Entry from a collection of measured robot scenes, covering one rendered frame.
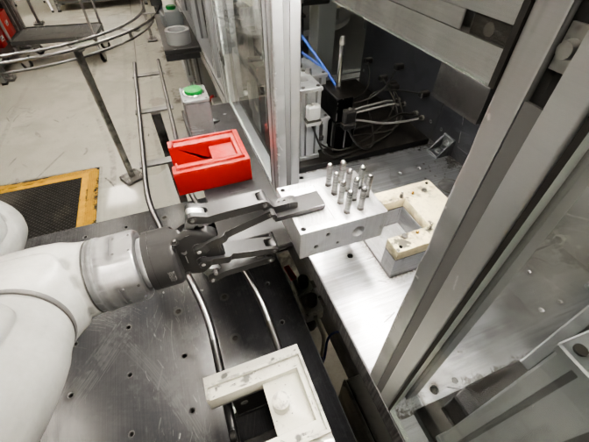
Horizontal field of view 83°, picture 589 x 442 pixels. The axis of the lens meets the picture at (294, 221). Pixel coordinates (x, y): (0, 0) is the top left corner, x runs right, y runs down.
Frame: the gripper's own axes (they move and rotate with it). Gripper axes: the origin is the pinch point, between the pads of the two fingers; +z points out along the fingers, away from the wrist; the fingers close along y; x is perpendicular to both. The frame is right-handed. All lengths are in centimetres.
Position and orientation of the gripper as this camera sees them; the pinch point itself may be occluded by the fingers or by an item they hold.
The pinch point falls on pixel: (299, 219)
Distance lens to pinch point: 46.0
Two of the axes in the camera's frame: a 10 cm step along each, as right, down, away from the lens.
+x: -3.5, -6.7, 6.5
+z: 9.4, -2.6, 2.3
